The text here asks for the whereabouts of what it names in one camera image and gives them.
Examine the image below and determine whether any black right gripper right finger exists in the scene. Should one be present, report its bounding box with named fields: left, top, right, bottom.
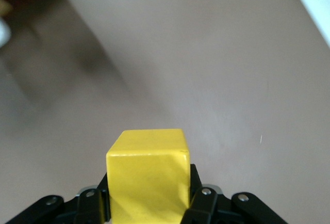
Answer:
left=181, top=163, right=285, bottom=224

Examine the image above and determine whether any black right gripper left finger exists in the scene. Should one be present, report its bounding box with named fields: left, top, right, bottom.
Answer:
left=5, top=172, right=112, bottom=224

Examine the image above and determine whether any yellow cube block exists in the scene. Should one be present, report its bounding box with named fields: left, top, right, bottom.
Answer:
left=105, top=128, right=192, bottom=224

